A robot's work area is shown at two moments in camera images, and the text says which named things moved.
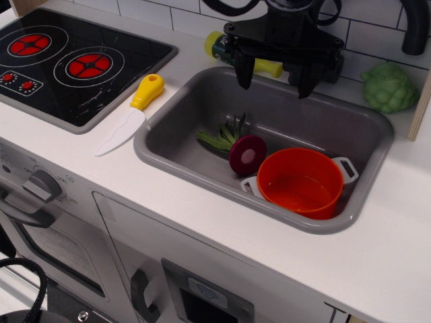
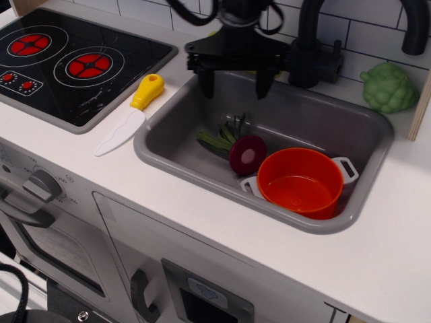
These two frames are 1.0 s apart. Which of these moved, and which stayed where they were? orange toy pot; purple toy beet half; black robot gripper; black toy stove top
Moved: black robot gripper
Stayed: purple toy beet half; orange toy pot; black toy stove top
